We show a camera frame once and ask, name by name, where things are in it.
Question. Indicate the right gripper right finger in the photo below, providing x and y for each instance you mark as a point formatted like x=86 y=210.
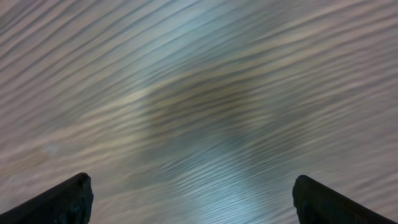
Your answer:
x=316 y=203

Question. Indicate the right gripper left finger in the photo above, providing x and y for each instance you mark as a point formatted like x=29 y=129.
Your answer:
x=69 y=202

